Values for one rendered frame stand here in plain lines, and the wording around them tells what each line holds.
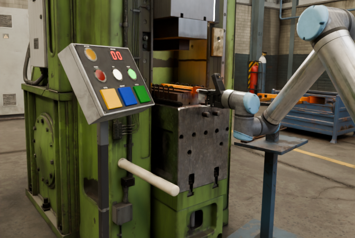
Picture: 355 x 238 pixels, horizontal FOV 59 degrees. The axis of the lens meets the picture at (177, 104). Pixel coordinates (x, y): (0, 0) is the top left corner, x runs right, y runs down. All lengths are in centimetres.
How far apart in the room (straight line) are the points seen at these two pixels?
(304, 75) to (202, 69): 81
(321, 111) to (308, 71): 393
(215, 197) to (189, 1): 110
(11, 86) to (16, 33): 101
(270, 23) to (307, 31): 981
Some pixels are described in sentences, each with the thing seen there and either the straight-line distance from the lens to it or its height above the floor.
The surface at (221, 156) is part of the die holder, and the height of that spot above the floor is 61.
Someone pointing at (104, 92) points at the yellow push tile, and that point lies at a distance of 112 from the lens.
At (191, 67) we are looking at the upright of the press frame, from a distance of 206.
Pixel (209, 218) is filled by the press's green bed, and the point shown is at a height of 22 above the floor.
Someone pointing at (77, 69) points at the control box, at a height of 111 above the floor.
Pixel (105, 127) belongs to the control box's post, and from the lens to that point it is 131.
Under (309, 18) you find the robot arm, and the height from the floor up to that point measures 129.
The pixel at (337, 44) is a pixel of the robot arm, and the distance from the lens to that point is 110.
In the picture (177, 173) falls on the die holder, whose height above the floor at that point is 58.
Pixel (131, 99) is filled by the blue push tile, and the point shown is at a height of 100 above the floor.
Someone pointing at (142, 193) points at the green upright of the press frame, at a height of 42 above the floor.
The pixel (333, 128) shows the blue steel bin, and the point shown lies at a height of 22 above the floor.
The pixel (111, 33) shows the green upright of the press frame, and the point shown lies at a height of 127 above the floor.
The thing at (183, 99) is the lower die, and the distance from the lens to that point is 164.
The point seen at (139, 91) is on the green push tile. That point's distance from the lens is 128.
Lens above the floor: 114
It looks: 8 degrees down
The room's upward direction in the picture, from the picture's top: 1 degrees clockwise
